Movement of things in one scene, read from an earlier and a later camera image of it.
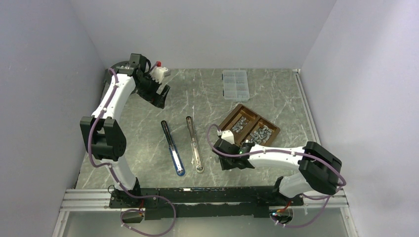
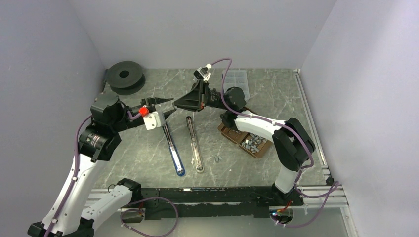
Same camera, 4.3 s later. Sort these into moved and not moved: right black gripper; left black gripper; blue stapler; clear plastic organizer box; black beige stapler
Moved: right black gripper; left black gripper
Not moved: black beige stapler; blue stapler; clear plastic organizer box
